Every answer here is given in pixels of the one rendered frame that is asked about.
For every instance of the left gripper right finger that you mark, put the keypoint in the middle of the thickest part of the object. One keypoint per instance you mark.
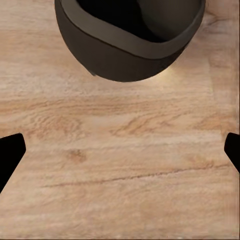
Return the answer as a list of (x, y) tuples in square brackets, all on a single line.
[(232, 149)]

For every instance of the cauldron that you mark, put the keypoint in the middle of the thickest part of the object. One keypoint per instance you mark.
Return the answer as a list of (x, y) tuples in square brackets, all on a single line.
[(128, 41)]

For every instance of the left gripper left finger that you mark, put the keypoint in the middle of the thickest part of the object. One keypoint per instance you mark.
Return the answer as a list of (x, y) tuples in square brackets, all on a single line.
[(12, 150)]

